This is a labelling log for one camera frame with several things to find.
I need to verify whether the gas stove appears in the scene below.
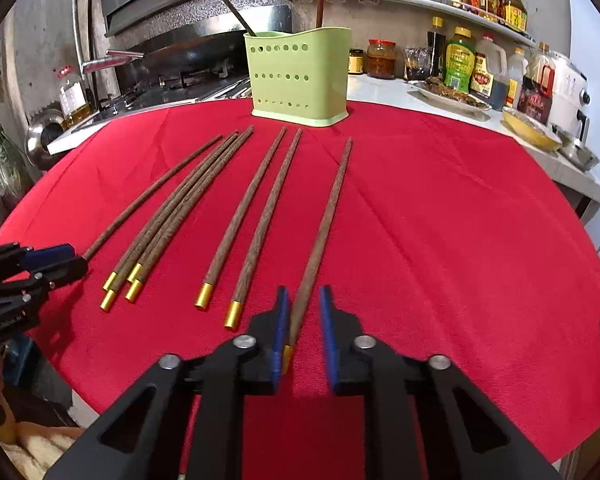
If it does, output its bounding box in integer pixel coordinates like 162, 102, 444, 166
100, 65, 253, 111

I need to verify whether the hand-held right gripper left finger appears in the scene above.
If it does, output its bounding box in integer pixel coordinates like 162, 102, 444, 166
44, 286, 291, 480

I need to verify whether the yellow bowl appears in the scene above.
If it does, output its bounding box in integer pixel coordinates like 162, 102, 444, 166
501, 107, 563, 152

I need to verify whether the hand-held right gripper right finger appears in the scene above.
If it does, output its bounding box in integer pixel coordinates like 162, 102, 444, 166
319, 285, 563, 480

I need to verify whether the dark bottle with yellow cap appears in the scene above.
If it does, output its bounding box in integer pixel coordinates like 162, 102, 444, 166
427, 16, 447, 81

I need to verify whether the stainless steel pot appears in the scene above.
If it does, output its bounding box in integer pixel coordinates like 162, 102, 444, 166
26, 109, 66, 171

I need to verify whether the white wall shelf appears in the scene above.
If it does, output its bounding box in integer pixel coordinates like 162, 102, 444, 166
277, 0, 536, 46

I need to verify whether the white plate with food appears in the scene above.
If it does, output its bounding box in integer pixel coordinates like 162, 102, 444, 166
407, 76, 493, 113

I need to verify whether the green perforated utensil holder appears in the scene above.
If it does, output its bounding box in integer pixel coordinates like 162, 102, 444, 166
243, 27, 353, 126

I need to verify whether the green bottle with yellow cap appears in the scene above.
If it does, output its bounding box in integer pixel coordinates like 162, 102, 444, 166
445, 26, 477, 93

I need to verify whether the white kitchen appliance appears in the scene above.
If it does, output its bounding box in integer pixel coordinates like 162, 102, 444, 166
545, 50, 591, 141

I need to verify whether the dark vinegar jug red label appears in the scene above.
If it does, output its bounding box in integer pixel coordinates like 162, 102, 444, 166
472, 34, 508, 111

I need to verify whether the clear plastic bottle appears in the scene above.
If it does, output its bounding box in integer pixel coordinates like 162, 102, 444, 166
505, 47, 528, 111

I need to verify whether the stainless steel bowl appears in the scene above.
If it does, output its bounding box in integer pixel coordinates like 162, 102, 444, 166
555, 127, 600, 171

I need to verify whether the beige fleece cloth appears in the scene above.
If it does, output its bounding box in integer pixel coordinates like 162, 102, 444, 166
0, 422, 88, 480

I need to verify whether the green plant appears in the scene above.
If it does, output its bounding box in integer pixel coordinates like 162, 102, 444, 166
0, 110, 31, 201

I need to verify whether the clear oil bottle red cap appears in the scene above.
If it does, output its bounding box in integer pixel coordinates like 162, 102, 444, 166
60, 67, 93, 128

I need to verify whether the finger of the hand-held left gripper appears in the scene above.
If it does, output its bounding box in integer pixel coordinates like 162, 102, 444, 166
10, 259, 89, 302
0, 241, 77, 281

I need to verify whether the large oil bottle red label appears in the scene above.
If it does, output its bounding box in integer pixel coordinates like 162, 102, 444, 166
517, 42, 553, 126

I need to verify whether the dark glass jar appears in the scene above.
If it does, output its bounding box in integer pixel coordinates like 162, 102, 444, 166
404, 47, 431, 81

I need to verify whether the red tablecloth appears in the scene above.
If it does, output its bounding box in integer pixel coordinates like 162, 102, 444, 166
0, 100, 600, 480

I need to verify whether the black wok with metal handle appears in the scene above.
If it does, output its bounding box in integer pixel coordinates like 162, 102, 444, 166
82, 30, 251, 81

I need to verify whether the tall brown sauce bottle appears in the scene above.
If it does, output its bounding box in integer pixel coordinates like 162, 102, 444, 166
500, 0, 528, 33

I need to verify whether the red-lidded chili sauce jar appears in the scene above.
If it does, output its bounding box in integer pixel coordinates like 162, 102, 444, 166
366, 39, 397, 80

